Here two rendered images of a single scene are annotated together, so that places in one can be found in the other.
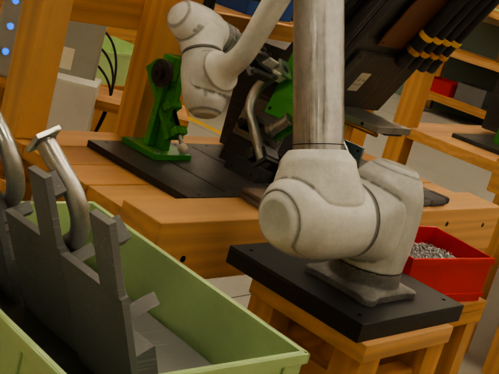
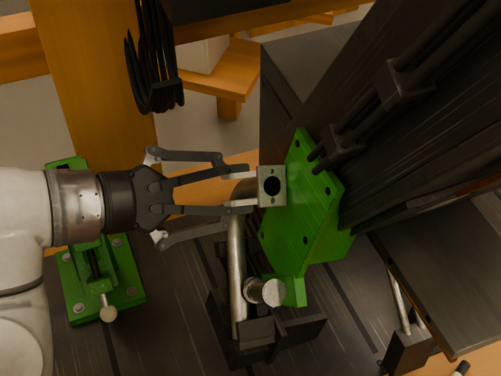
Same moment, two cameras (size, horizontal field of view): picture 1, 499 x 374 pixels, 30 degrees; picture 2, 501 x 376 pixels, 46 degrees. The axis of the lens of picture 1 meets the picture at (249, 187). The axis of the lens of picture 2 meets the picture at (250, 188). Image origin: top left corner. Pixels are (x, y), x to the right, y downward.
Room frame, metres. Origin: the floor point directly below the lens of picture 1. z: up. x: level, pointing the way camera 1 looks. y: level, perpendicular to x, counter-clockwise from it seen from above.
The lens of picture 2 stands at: (2.10, -0.22, 1.78)
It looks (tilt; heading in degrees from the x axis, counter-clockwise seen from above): 48 degrees down; 27
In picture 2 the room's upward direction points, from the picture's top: straight up
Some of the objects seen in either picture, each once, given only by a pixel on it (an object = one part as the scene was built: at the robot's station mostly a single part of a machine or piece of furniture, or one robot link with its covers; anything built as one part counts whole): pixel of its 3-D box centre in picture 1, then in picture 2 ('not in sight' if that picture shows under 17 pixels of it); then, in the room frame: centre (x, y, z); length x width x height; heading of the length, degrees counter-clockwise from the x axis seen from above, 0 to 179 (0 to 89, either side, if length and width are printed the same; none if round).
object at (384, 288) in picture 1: (368, 271); not in sight; (1.90, -0.30, 0.92); 0.22 x 0.18 x 0.06; 140
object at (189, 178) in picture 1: (278, 171); (325, 271); (2.69, -0.07, 0.89); 1.10 x 0.42 x 0.02; 139
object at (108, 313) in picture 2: (180, 141); (104, 301); (2.43, 0.21, 0.96); 0.06 x 0.03 x 0.06; 49
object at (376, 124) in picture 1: (341, 111); (420, 221); (2.68, -0.20, 1.11); 0.39 x 0.16 x 0.03; 49
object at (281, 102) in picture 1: (303, 84); (316, 208); (2.59, -0.07, 1.17); 0.13 x 0.12 x 0.20; 139
